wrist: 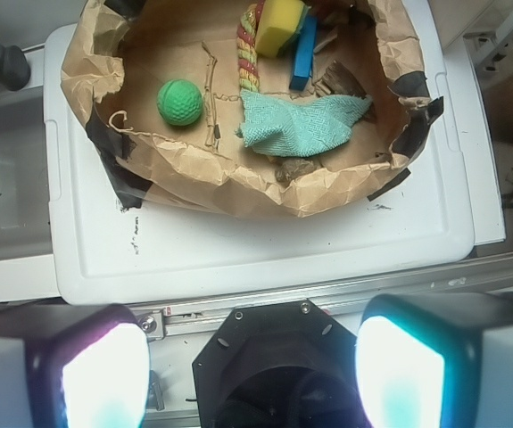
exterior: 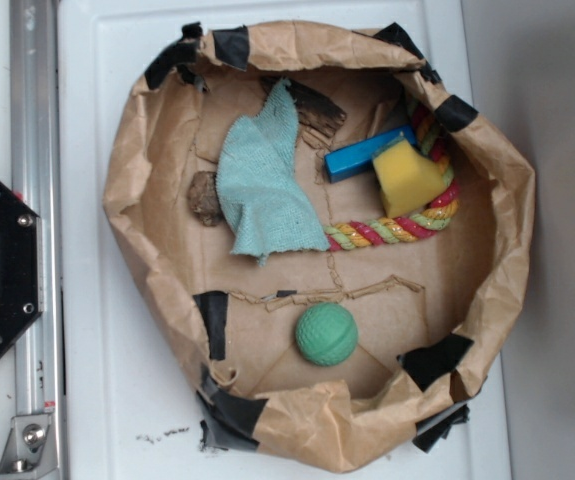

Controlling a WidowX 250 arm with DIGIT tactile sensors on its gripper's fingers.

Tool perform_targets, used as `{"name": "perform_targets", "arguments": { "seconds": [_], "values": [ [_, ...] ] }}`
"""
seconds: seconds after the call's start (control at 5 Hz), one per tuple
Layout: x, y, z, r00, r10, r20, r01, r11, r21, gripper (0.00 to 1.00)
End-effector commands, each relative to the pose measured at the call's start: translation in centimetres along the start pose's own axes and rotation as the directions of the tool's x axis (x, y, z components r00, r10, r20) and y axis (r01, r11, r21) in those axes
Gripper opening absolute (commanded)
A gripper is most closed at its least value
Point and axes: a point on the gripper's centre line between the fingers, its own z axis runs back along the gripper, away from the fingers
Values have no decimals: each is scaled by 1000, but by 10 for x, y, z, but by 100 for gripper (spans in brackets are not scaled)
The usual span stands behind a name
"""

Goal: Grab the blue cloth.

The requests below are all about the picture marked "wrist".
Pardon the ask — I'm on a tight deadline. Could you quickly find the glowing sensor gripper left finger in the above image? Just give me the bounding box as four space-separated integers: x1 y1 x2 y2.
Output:
0 303 150 427

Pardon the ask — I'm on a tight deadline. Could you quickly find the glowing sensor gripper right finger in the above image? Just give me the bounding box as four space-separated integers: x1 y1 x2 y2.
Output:
355 292 513 427

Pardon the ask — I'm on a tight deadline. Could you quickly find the teal woven cloth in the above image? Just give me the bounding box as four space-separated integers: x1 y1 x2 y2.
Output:
236 90 372 158

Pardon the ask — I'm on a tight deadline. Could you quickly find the white plastic bin lid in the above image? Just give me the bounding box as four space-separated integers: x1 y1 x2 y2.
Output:
44 1 475 304

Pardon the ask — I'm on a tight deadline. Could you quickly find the small brown crumpled object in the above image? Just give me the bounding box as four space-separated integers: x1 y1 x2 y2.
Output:
275 158 321 184

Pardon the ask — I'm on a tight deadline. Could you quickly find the green dimpled ball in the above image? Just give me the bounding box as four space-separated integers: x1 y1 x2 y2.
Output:
156 79 203 127

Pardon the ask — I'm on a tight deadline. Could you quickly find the brown wooden piece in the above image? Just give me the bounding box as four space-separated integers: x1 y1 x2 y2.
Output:
315 60 368 99

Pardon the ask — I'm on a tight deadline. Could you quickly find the crumpled brown paper bag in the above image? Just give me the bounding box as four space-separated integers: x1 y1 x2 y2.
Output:
62 1 443 218

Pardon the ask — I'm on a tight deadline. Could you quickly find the blue rectangular block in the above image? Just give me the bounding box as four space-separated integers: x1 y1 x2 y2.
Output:
289 16 318 92

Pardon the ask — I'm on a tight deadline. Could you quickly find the yellow sponge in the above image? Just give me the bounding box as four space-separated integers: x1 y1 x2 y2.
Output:
255 0 309 58

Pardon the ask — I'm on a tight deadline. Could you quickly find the aluminium rail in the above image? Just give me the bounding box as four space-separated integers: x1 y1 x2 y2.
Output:
129 251 513 341

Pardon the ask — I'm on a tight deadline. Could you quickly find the black octagonal mount plate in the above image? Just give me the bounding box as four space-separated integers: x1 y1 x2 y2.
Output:
192 300 369 427

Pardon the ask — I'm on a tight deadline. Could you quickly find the multicolour braided rope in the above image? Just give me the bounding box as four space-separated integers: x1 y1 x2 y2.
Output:
236 0 268 95

